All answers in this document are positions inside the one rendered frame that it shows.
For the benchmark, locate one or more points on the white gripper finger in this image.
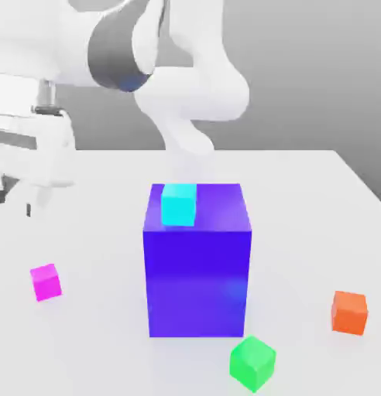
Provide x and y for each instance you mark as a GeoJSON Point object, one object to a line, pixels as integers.
{"type": "Point", "coordinates": [44, 196]}
{"type": "Point", "coordinates": [28, 209]}

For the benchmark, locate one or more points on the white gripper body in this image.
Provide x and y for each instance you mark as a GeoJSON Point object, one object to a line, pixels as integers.
{"type": "Point", "coordinates": [51, 161]}

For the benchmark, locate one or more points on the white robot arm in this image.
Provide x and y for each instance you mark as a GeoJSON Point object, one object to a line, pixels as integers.
{"type": "Point", "coordinates": [196, 92]}

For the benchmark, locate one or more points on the small magenta cube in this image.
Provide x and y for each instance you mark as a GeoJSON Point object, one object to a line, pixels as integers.
{"type": "Point", "coordinates": [46, 283]}

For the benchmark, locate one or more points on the small cyan cube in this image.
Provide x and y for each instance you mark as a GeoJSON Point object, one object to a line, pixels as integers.
{"type": "Point", "coordinates": [178, 205]}

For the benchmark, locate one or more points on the small green cube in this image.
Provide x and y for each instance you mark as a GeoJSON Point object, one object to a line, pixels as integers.
{"type": "Point", "coordinates": [252, 363]}

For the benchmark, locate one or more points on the small orange cube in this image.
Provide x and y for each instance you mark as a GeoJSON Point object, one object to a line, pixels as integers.
{"type": "Point", "coordinates": [349, 313]}

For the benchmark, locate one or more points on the large blue box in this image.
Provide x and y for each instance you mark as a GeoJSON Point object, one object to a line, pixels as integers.
{"type": "Point", "coordinates": [196, 278]}

